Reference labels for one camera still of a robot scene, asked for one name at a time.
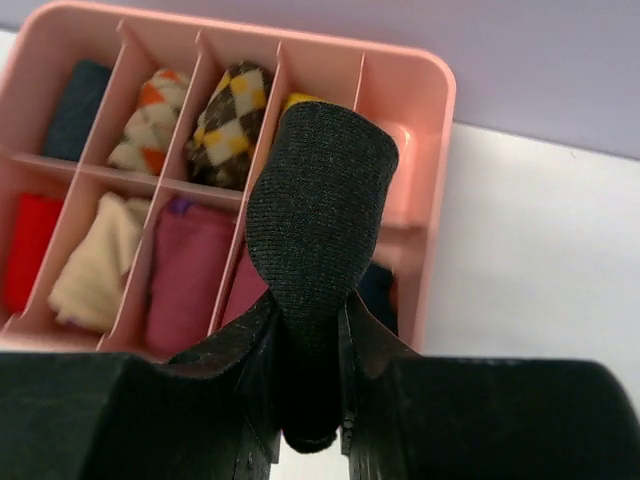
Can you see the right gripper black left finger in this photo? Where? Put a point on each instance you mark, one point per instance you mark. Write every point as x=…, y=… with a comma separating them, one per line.
x=208, y=413

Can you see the yellow rolled sock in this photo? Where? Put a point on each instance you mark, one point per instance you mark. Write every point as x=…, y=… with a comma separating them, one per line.
x=297, y=98

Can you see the beige patterned rolled sock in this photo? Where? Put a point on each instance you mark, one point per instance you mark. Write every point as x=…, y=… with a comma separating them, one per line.
x=89, y=290

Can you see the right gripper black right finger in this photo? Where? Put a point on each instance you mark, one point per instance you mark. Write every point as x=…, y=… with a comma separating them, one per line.
x=407, y=416

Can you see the red rolled sock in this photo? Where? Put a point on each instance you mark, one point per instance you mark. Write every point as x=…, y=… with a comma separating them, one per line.
x=32, y=230

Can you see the black sock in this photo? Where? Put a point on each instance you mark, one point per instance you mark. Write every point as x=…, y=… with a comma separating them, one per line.
x=312, y=225

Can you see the maroon rolled sock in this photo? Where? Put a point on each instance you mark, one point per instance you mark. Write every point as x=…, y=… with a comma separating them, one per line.
x=191, y=247

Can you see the pink divided organizer box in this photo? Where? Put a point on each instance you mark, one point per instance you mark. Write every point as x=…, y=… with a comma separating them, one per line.
x=409, y=93

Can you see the brown checkered rolled sock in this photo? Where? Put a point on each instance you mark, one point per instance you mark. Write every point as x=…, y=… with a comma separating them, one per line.
x=220, y=151

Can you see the brown cream patterned rolled sock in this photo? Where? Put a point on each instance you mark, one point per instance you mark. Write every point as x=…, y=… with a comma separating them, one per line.
x=148, y=133

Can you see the dark navy rolled sock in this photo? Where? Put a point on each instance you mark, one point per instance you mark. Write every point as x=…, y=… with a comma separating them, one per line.
x=76, y=111

